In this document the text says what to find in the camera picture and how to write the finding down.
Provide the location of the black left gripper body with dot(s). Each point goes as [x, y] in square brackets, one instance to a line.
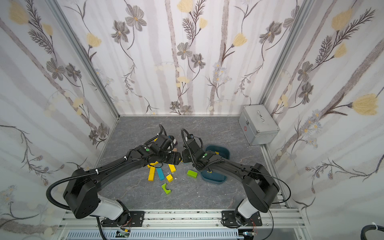
[173, 154]

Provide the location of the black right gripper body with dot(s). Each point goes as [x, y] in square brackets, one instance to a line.
[186, 156]

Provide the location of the yellow rectangular block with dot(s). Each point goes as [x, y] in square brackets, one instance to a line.
[172, 168]

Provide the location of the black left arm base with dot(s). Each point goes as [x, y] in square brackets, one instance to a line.
[126, 219]

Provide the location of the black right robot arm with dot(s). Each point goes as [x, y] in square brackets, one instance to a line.
[260, 187]

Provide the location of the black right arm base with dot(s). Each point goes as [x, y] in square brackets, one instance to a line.
[230, 219]

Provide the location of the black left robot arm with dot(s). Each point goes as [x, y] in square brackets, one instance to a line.
[81, 193]

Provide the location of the long yellow block far left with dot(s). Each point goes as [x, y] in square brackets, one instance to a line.
[153, 165]

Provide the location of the small yellow block front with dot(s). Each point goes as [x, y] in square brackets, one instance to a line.
[169, 178]

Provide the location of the large teal flat block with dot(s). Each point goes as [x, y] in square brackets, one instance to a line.
[160, 174]

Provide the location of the green rectangular block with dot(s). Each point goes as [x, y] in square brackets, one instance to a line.
[192, 174]

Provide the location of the teal plastic bin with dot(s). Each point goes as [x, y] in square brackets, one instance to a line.
[210, 176]

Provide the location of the green arch block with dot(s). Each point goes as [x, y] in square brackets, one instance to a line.
[165, 188]

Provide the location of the silver aluminium first aid case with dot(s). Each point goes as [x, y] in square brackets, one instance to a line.
[257, 125]

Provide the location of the white cable tray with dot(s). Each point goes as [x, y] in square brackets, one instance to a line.
[220, 234]

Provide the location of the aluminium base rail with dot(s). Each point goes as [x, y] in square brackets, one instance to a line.
[288, 220]

